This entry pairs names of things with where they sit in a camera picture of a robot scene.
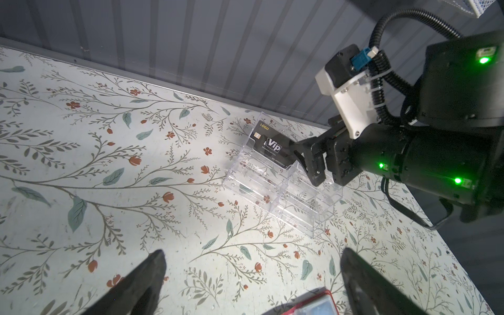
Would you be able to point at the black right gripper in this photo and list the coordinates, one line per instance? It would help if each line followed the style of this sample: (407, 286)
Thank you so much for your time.
(452, 166)

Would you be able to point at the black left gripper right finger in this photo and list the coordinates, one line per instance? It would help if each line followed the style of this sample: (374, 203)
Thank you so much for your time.
(369, 292)

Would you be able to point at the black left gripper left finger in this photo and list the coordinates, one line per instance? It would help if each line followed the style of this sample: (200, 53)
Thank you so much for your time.
(138, 293)

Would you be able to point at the red leather card holder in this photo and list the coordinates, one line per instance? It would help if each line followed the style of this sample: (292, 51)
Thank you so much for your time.
(320, 304)

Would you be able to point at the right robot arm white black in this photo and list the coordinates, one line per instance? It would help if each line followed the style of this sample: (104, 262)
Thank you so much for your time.
(460, 91)

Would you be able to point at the clear acrylic organizer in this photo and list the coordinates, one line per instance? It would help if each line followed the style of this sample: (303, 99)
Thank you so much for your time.
(286, 194)

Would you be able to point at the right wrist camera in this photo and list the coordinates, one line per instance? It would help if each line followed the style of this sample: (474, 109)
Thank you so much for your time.
(347, 80)

